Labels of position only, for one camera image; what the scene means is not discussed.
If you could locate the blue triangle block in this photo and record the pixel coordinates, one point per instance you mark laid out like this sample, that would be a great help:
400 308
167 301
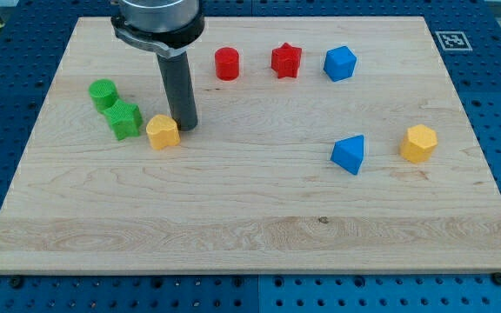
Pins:
348 153

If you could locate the wooden board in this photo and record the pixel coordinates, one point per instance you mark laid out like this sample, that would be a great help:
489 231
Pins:
252 189

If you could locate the yellow heart block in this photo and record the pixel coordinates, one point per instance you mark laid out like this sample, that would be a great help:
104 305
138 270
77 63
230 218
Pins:
162 132

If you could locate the white fiducial marker tag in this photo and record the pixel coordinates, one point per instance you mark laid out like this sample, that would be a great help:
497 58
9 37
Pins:
451 40

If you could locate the red cylinder block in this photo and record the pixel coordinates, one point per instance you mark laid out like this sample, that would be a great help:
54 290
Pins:
227 63

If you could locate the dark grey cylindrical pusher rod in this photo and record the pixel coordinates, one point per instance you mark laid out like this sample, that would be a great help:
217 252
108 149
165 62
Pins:
175 72

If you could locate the blue cube block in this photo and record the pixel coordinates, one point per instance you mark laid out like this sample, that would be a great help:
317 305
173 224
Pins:
339 63

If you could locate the yellow hexagon block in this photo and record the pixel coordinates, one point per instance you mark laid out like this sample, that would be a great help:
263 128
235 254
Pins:
418 143

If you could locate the green cylinder block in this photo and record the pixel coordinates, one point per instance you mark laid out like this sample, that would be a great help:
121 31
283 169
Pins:
103 93

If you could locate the green star block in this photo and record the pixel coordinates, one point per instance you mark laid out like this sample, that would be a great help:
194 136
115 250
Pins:
124 119

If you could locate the red star block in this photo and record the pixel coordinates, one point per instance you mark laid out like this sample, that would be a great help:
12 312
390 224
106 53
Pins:
285 60

